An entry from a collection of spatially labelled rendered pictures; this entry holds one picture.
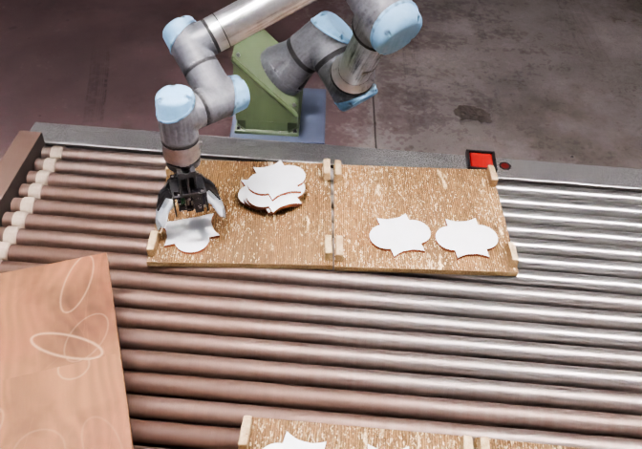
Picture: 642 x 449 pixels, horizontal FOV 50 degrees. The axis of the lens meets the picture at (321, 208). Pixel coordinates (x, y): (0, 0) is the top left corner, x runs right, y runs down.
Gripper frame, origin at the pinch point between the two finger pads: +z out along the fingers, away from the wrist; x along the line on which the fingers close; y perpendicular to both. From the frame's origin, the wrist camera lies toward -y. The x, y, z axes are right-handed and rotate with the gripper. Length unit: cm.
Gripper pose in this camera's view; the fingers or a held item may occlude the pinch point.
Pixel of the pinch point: (191, 222)
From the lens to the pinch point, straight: 159.2
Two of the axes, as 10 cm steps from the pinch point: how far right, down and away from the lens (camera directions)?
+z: -0.2, 7.5, 6.6
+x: 9.5, -1.8, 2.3
